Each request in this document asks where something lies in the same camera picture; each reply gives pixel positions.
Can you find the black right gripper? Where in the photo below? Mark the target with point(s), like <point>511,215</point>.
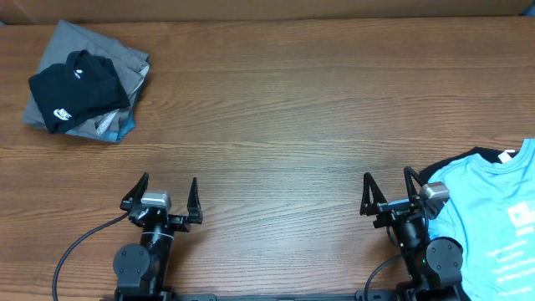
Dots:
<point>393,212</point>

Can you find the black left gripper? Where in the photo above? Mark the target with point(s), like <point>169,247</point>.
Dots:
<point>182,221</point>

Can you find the light blue printed t-shirt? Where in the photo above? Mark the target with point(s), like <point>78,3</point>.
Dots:
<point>491,214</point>

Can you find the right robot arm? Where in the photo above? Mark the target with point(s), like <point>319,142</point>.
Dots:
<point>433,264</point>

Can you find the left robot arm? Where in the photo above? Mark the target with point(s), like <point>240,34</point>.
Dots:
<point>141,267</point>

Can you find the folded blue garment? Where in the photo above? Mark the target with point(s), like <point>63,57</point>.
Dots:
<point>110,127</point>

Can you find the folded black Nike shirt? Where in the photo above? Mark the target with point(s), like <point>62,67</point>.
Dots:
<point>83,87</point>

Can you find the folded grey shirt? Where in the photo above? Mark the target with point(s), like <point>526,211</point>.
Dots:
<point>68,37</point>

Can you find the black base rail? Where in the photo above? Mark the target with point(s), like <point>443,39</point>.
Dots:
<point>284,297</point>

